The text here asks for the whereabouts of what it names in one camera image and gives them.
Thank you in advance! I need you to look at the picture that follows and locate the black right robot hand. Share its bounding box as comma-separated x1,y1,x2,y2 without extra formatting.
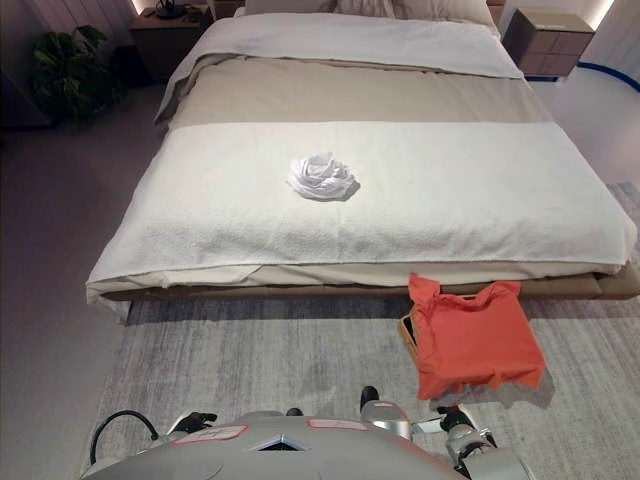
436,405,464,429

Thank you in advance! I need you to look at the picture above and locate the white garment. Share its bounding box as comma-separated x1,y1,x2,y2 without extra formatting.
285,151,362,203

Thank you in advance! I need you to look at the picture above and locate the woven tan basket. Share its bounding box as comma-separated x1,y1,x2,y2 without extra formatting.
397,294,482,361

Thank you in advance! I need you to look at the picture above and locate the white bed mattress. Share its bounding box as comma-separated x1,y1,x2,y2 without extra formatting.
84,119,633,322

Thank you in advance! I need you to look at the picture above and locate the beige upholstered bed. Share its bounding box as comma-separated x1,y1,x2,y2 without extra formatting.
99,0,640,304

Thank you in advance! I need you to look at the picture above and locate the silver right robot leg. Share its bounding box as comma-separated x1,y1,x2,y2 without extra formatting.
358,385,417,442

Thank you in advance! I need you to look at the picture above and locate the orange t-shirt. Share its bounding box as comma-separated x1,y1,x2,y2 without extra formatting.
407,272,546,402

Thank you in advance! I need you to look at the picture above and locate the grey streaked rug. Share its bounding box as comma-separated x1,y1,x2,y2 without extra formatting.
79,181,640,480

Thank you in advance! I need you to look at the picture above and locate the silver robot torso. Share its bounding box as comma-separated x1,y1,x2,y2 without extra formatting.
79,410,481,480

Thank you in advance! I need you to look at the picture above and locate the beige duvet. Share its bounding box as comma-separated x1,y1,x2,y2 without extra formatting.
153,52,556,137

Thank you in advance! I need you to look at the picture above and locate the green potted plant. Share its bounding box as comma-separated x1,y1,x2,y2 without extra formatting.
31,25,127,127

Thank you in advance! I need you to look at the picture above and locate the brown wooden nightstand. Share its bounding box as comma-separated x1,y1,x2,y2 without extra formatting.
130,3,217,82

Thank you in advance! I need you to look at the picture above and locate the blue curved band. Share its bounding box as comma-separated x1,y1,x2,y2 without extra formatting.
581,59,640,97

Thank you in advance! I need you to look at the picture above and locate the beige drawer nightstand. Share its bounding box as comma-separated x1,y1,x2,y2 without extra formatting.
501,6,597,81

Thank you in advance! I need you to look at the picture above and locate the white folded top sheet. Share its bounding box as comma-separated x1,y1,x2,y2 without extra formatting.
169,11,525,92

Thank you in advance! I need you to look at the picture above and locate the beige pillow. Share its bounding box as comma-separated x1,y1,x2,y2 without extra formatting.
243,0,489,16

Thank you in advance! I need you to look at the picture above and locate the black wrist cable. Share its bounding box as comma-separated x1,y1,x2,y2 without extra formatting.
88,409,161,460

